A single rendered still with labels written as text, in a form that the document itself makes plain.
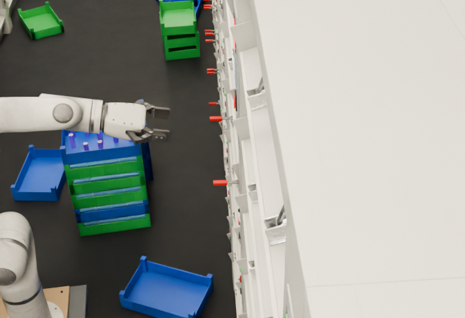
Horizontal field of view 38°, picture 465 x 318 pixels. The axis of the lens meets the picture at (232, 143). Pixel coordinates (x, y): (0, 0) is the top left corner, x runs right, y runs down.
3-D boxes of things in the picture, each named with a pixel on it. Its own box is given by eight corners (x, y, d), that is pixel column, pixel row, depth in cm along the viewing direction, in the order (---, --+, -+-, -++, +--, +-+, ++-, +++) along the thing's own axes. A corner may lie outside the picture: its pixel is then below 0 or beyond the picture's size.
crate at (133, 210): (77, 223, 281) (74, 209, 276) (77, 191, 297) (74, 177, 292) (149, 213, 285) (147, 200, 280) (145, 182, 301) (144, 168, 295)
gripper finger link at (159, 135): (141, 137, 169) (167, 139, 170) (140, 145, 166) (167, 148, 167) (142, 126, 167) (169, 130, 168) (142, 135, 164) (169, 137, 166)
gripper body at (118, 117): (100, 116, 176) (144, 121, 177) (97, 141, 168) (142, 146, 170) (102, 92, 171) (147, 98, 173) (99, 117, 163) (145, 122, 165)
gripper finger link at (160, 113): (143, 109, 178) (168, 112, 179) (142, 117, 175) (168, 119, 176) (144, 99, 176) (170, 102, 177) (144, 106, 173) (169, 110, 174)
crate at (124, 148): (63, 165, 261) (59, 149, 256) (64, 133, 277) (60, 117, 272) (141, 155, 265) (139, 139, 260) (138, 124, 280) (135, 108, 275)
